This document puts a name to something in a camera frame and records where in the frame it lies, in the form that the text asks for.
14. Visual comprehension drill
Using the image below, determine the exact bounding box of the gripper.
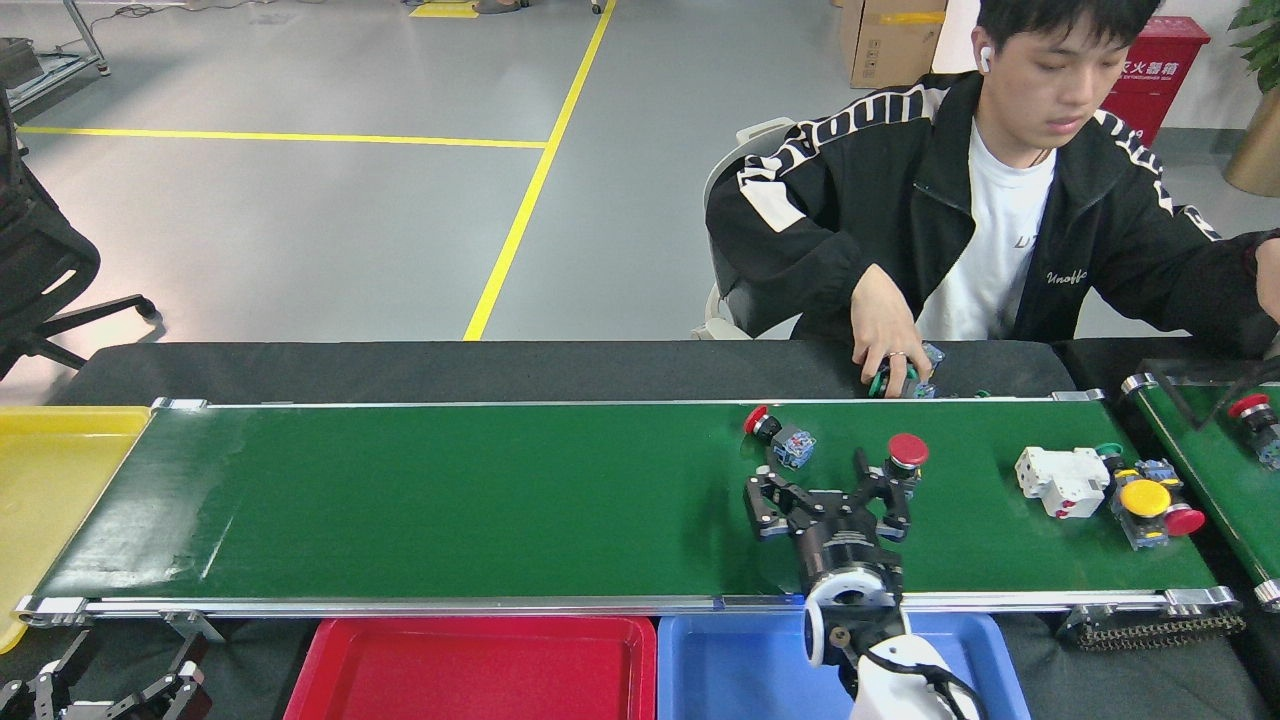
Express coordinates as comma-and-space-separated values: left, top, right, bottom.
743, 447, 919, 593

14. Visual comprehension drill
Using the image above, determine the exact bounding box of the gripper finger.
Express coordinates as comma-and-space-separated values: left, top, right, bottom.
0, 630, 93, 720
108, 638, 208, 720

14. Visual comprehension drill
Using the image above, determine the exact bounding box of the red mushroom button switch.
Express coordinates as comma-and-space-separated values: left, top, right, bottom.
1140, 458, 1207, 539
884, 432, 930, 486

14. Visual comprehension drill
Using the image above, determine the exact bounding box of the white circuit breaker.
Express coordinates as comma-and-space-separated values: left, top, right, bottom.
1014, 445, 1114, 520

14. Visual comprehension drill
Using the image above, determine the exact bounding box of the yellow plastic tray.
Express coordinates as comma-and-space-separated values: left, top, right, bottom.
0, 405, 153, 655

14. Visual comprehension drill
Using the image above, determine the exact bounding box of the blue plastic tray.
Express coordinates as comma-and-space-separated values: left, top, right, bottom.
657, 611, 1031, 720

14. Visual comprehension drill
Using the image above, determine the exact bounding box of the red plastic tray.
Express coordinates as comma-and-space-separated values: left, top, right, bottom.
283, 616, 658, 720

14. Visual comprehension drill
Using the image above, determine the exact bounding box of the green side conveyor belt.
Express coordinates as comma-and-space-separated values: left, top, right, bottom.
1120, 372, 1280, 613

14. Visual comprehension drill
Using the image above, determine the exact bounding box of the person's right hand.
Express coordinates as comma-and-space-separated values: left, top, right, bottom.
850, 264, 937, 399

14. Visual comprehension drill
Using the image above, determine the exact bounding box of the person's left hand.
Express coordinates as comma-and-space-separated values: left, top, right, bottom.
1254, 232, 1280, 326

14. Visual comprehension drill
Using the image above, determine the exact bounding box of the person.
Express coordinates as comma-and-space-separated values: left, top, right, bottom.
705, 0, 1280, 401

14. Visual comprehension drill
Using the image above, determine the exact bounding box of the grey chair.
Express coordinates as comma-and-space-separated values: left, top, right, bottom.
690, 117, 801, 341

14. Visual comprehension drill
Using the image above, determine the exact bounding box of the black office chair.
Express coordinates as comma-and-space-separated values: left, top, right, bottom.
0, 88, 159, 381

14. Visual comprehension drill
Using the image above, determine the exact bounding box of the cardboard box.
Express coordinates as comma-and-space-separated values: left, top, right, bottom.
838, 0, 949, 90

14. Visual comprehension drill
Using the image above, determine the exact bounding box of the red fire extinguisher box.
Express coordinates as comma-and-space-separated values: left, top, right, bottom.
1098, 15, 1212, 149

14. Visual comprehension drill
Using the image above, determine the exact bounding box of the potted plant gold pot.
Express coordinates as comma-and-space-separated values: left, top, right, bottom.
1222, 0, 1280, 198

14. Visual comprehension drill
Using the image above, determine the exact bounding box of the metal rack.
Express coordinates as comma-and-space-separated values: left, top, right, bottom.
0, 0, 111, 111

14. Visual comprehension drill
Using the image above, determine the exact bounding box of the black drive chain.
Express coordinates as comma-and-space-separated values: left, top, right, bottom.
1058, 603, 1248, 653

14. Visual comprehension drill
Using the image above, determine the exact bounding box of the black cable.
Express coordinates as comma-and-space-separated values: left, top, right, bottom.
1140, 355, 1280, 433

